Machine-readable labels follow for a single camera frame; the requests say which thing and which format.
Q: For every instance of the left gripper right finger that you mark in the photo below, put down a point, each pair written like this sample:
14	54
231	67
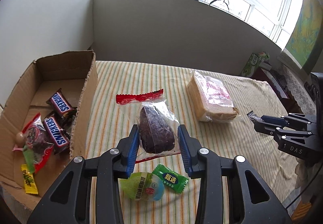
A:
250	199

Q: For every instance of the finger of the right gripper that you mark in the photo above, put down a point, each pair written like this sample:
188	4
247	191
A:
268	129
274	120

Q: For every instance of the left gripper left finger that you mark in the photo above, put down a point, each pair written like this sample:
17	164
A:
68	198

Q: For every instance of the yellow candy packet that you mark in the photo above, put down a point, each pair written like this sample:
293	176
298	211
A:
29	182

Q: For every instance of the bagged sliced bread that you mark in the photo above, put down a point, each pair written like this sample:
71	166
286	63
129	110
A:
211	99

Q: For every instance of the green clear-wrapped candy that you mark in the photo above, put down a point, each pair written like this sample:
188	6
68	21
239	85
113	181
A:
29	158

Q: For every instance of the Snickers bar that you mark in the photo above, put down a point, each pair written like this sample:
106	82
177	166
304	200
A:
62	106
56	133

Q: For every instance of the dark cake red-sealed bag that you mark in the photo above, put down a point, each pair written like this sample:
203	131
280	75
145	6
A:
156	124
38	140

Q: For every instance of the green jelly cup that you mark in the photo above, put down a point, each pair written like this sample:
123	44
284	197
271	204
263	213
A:
142	186

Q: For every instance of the green square candy packet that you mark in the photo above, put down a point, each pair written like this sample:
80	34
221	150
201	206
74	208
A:
172	179

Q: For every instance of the white lace cloth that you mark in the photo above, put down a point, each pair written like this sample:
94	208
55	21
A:
296	87

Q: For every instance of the dark red storage box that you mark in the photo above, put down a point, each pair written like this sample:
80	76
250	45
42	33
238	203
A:
279	86

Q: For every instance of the striped yellow tablecloth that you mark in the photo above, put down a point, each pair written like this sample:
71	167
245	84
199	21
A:
108	124

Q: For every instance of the green carton box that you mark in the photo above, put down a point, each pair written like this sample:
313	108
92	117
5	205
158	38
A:
253	63

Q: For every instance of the white cabinet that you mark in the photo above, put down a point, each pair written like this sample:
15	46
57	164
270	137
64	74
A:
31	29

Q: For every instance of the landscape wall painting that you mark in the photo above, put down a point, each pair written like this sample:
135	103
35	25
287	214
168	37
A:
304	47

